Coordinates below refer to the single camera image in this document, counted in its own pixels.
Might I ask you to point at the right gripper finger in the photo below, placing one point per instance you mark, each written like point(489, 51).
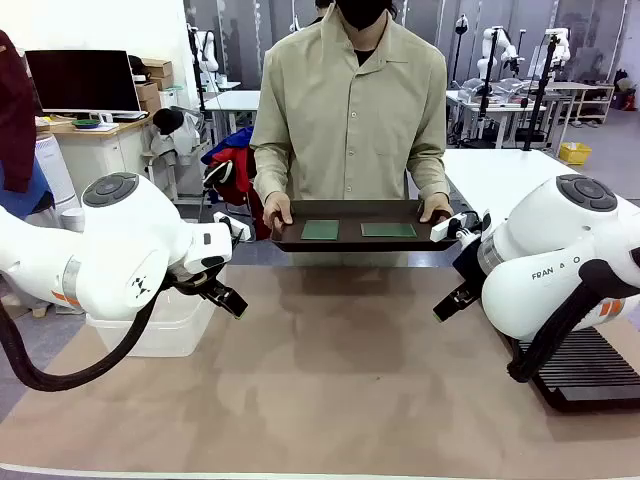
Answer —
point(464, 288)
point(455, 305)

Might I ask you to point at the person in maroon top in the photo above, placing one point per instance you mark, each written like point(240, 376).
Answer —
point(15, 110)

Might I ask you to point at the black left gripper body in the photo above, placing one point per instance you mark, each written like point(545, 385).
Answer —
point(195, 282)

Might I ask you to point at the wooden shelf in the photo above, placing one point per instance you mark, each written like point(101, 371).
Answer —
point(595, 102)

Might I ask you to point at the person's right hand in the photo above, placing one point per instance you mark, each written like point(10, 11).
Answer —
point(277, 210)

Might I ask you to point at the black face mask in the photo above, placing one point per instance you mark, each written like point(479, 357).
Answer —
point(361, 12)

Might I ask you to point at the person in beige shirt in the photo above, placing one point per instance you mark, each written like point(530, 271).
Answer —
point(350, 110)

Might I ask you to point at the white garment on chair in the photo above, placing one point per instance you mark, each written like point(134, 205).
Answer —
point(180, 145)

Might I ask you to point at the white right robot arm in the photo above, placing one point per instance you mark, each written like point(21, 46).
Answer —
point(540, 225)

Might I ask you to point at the white cylindrical container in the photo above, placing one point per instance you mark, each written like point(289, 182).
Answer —
point(73, 220)

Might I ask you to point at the white air purifier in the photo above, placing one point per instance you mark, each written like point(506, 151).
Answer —
point(55, 170)

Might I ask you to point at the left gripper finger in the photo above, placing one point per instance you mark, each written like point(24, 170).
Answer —
point(232, 302)
point(209, 291)

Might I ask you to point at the dark brown plastic tray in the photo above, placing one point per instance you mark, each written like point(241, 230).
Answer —
point(350, 228)

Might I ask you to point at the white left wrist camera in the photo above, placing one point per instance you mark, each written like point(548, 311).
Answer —
point(235, 230)

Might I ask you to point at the black slotted PCB rack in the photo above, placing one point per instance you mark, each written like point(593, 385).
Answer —
point(600, 370)

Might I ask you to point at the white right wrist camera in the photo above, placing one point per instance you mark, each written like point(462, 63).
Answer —
point(442, 229)

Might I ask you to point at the person's left forearm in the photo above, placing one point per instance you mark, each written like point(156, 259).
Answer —
point(430, 175)

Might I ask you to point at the green bowl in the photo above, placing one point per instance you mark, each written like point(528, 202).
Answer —
point(85, 123)

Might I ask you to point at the black computer monitor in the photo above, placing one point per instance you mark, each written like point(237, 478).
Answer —
point(82, 80)

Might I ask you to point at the black cap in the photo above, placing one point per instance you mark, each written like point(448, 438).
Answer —
point(167, 121)

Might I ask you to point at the wide green PCB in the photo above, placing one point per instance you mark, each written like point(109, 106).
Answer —
point(389, 230)

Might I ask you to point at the squarish green PCB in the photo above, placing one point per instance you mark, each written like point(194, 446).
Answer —
point(320, 230)

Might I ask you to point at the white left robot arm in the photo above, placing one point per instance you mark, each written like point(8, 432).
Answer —
point(125, 240)

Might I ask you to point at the white table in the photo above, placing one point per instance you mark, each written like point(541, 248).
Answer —
point(500, 175)

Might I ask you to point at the red and blue jacket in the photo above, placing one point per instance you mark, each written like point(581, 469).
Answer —
point(235, 160)

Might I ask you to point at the person's right forearm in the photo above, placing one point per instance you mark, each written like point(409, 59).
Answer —
point(270, 170)

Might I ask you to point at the person's left hand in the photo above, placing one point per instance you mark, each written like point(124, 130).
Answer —
point(435, 212)

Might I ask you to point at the clear plastic storage box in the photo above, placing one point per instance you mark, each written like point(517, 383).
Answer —
point(165, 335)

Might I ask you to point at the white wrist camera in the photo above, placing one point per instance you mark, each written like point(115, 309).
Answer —
point(442, 229)
point(235, 230)

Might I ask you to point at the white desk with wooden top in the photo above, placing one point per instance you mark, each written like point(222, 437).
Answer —
point(110, 150)

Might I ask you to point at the black tripod stand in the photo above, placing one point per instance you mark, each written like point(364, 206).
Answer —
point(542, 95)

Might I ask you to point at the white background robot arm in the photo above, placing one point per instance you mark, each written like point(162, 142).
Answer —
point(562, 47)
point(209, 50)
point(487, 50)

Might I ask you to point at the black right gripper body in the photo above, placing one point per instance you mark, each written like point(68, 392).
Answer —
point(470, 270)

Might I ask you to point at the yellow plastic crate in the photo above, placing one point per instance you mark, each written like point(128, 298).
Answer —
point(575, 153)

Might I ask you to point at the cardboard box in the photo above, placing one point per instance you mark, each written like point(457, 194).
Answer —
point(159, 68)
point(148, 91)

